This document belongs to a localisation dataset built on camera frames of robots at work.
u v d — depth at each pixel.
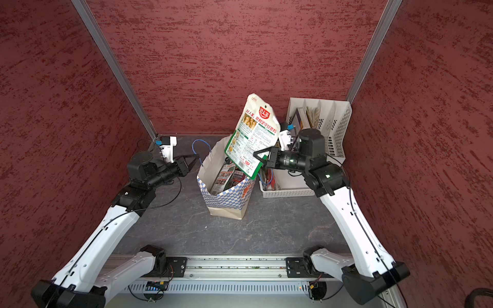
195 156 0.68
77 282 0.38
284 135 0.56
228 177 0.80
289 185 0.96
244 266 0.76
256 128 0.60
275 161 0.52
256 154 0.60
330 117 1.03
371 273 0.36
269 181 0.85
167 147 0.61
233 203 0.74
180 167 0.60
